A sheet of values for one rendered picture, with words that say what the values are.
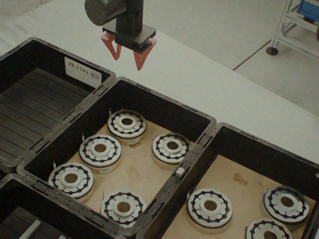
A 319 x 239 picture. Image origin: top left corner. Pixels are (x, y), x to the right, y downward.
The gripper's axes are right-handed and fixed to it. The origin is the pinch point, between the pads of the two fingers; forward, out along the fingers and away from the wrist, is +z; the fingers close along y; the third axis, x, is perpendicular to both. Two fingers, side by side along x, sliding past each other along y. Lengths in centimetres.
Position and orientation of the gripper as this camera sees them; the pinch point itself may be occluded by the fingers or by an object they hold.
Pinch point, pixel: (128, 61)
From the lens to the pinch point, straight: 104.0
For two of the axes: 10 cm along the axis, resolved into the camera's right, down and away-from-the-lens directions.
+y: 8.5, 4.2, -3.2
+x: 5.2, -5.9, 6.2
